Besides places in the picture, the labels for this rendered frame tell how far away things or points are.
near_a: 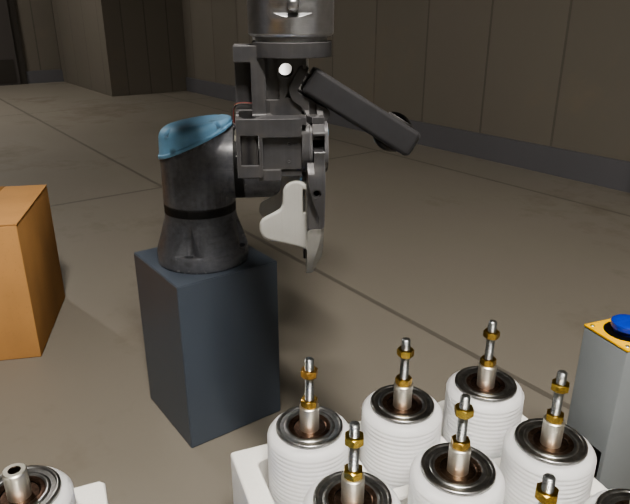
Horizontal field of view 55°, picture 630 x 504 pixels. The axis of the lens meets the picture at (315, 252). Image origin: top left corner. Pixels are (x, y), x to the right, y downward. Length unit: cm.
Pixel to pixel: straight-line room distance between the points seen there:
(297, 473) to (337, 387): 55
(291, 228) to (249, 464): 33
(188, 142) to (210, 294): 24
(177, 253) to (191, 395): 23
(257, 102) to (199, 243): 46
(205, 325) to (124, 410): 30
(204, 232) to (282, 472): 42
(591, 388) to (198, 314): 57
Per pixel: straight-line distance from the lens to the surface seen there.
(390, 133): 56
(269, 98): 56
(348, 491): 61
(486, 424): 79
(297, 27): 53
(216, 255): 98
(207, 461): 107
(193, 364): 101
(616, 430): 89
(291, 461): 69
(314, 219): 56
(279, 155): 55
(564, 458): 72
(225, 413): 110
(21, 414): 127
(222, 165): 94
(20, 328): 142
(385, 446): 74
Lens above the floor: 69
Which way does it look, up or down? 22 degrees down
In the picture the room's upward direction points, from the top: straight up
